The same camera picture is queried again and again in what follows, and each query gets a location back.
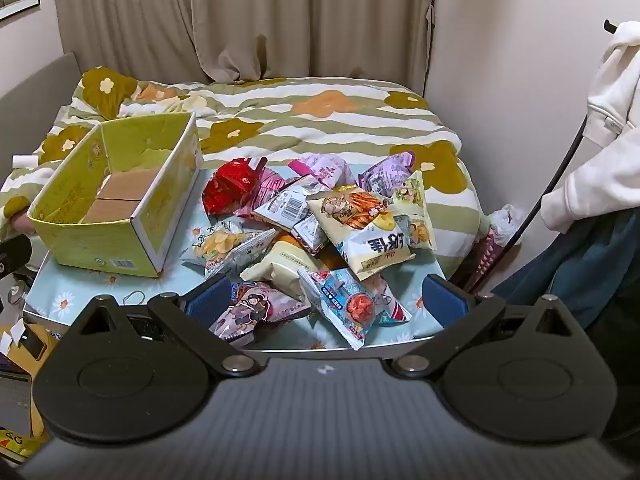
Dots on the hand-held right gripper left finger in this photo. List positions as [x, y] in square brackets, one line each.
[207, 299]

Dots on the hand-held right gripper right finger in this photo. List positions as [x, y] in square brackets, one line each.
[444, 296]

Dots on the pink cartoon snack packet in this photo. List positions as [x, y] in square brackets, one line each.
[255, 310]

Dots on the white potato chip packet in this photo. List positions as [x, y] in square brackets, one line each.
[220, 247]

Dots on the cream orange bread packet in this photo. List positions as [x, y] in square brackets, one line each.
[282, 264]

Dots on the yellow-green cardboard box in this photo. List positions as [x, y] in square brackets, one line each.
[95, 245]

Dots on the green cartoon snack packet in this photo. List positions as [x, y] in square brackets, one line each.
[415, 210]

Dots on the blue red-food snack packet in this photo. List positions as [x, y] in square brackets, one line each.
[350, 305]

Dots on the cream fries picture snack packet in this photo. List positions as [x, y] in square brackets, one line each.
[360, 230]

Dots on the small dark snack packet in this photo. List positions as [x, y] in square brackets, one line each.
[309, 232]

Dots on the white orange barcode snack packet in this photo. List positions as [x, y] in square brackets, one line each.
[287, 207]

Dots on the purple snack packet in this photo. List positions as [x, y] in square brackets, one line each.
[385, 172]

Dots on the person's left hand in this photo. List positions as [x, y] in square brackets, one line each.
[22, 222]

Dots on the blue daisy tablecloth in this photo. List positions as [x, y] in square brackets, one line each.
[170, 287]

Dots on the dark red pleated item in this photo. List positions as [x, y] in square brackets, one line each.
[486, 257]

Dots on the small white box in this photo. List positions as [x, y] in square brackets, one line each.
[22, 161]

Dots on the white plastic bag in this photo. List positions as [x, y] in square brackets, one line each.
[505, 220]

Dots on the red foil snack packet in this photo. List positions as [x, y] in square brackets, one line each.
[232, 187]

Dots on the blue denim cloth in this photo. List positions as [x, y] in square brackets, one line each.
[565, 270]

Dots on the pink striped snack packet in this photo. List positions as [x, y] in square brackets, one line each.
[274, 186]

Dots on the grey laptop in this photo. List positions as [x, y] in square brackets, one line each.
[14, 395]

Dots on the pale pink snack packet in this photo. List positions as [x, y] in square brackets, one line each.
[320, 170]

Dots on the grey bed headboard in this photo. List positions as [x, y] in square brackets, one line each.
[35, 85]

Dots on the yellow bag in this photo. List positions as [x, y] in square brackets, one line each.
[17, 442]

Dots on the green floral blanket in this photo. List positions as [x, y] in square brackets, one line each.
[310, 120]

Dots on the white hoodie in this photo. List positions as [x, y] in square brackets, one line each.
[600, 150]

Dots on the beige curtain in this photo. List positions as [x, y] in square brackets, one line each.
[200, 20]

